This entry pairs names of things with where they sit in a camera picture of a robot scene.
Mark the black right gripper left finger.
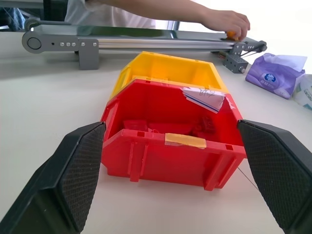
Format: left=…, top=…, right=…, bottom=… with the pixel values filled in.
left=0, top=121, right=107, bottom=234

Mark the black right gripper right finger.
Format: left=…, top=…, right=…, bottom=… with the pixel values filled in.
left=237, top=119, right=312, bottom=234

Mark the small orange block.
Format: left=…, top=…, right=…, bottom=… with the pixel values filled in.
left=226, top=30, right=240, bottom=41

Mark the grey conveyor belt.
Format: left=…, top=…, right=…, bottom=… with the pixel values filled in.
left=21, top=19, right=268, bottom=74

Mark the person's bare hand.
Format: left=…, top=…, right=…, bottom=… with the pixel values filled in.
left=204, top=9, right=251, bottom=41

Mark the red studded brick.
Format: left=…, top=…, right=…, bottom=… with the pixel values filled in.
left=194, top=116, right=217, bottom=134

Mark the white wet wipes pack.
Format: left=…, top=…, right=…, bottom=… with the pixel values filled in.
left=292, top=73, right=312, bottom=111

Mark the red plastic storage bin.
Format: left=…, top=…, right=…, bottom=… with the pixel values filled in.
left=100, top=78, right=247, bottom=191

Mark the beige masking tape strip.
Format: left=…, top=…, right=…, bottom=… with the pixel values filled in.
left=164, top=133, right=207, bottom=150

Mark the purple tissue pack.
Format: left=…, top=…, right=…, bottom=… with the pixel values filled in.
left=245, top=53, right=308, bottom=99

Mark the white paper label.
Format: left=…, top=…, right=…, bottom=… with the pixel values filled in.
left=182, top=87, right=226, bottom=114

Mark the yellow plastic storage bin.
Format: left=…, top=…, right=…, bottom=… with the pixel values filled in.
left=108, top=51, right=230, bottom=101

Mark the person's white shirt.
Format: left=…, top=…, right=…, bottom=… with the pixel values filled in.
left=64, top=0, right=156, bottom=29

